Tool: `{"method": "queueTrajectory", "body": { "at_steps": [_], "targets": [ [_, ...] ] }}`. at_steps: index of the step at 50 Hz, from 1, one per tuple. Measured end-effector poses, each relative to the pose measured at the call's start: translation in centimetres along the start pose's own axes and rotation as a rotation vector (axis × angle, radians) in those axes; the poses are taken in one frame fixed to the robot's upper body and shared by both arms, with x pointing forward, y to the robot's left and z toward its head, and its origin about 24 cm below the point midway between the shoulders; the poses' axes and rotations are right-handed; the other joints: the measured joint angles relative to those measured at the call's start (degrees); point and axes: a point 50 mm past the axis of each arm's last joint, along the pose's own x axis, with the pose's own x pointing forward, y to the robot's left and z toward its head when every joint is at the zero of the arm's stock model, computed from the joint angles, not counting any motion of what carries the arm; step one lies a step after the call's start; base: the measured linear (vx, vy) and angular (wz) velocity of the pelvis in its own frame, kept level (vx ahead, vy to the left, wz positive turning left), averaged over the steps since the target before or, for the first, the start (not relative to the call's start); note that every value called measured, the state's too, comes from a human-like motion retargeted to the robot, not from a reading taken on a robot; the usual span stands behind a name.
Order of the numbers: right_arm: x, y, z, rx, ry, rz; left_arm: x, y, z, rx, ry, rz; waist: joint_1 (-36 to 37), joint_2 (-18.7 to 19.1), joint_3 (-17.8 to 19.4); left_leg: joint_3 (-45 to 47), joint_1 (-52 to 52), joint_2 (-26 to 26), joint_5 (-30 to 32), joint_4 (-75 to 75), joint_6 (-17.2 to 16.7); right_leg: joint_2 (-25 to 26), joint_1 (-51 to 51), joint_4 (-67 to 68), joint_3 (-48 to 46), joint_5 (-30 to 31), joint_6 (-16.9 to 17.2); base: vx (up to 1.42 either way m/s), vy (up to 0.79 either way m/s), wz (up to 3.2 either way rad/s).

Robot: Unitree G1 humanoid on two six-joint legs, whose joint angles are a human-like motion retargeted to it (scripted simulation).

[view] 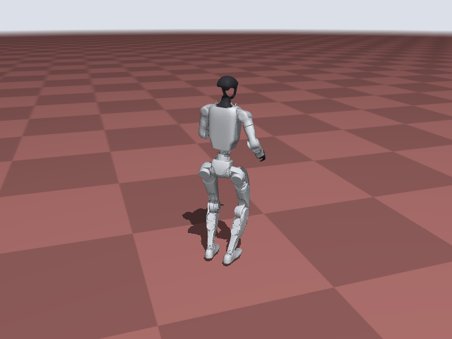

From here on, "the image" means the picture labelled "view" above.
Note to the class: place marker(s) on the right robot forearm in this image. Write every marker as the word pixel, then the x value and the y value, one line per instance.
pixel 258 152

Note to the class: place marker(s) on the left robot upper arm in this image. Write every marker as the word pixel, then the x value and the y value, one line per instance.
pixel 203 125

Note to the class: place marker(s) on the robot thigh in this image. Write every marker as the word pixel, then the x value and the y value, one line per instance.
pixel 211 184
pixel 240 179

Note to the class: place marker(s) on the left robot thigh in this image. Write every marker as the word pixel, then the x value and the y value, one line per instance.
pixel 211 184

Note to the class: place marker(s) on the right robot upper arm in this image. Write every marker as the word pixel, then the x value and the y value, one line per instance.
pixel 246 118

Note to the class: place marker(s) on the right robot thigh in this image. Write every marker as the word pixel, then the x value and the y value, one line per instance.
pixel 240 179

